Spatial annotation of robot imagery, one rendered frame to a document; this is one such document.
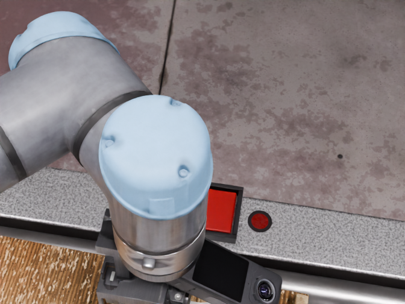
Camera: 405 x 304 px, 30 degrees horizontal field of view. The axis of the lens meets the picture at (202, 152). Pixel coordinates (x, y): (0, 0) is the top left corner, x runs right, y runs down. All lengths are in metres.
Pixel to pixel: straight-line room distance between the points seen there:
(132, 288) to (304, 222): 0.37
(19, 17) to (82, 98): 1.91
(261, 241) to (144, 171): 0.51
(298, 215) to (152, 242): 0.47
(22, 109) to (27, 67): 0.04
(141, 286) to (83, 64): 0.22
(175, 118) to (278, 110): 1.71
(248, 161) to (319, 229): 1.12
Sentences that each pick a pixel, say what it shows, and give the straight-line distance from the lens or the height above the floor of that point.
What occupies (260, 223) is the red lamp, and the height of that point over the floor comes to 0.92.
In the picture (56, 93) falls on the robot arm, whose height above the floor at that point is 1.36.
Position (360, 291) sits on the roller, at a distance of 0.97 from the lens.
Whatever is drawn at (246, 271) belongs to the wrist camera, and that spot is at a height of 1.17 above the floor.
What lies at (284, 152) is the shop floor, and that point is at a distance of 2.13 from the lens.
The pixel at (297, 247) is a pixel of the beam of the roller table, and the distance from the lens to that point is 0.98.
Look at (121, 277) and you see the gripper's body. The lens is 0.69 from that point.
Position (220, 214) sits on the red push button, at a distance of 0.98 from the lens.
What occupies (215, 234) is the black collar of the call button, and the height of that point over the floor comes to 0.93.
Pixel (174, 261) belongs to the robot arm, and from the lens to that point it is 0.59.
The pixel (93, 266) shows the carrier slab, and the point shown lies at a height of 0.94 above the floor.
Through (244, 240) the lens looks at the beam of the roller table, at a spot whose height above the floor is 0.91.
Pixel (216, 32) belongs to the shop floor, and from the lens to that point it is 2.37.
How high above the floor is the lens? 1.80
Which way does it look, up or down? 58 degrees down
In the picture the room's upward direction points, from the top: 4 degrees clockwise
